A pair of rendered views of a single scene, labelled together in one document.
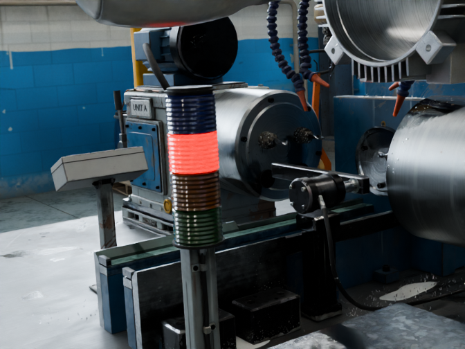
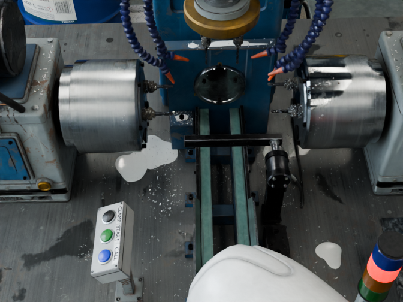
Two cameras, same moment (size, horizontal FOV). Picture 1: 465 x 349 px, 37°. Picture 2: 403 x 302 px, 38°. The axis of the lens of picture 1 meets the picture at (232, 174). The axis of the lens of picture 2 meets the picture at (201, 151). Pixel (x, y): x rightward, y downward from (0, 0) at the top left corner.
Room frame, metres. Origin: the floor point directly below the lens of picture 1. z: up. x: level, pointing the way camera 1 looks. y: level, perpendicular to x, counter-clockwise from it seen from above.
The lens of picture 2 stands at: (0.81, 0.70, 2.17)
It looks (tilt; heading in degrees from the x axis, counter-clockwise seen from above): 51 degrees down; 304
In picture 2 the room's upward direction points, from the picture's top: 1 degrees counter-clockwise
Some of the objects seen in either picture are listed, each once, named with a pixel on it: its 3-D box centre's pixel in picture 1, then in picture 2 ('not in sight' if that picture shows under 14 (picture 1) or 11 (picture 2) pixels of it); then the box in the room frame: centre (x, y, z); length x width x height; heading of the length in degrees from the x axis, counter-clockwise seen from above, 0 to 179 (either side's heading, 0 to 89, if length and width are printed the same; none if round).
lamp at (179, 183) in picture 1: (195, 188); (379, 274); (0.83, 0.05, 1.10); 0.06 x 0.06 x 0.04
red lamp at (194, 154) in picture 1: (193, 150); (384, 263); (0.83, 0.05, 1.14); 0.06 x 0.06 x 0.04
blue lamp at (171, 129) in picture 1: (191, 113); (390, 252); (0.83, 0.05, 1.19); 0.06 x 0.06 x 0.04
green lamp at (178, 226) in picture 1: (197, 224); (375, 284); (0.83, 0.05, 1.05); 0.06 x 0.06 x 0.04
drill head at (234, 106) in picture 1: (244, 141); (88, 106); (1.67, -0.03, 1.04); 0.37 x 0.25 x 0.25; 34
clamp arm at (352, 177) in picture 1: (316, 176); (232, 141); (1.30, -0.16, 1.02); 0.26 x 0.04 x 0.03; 34
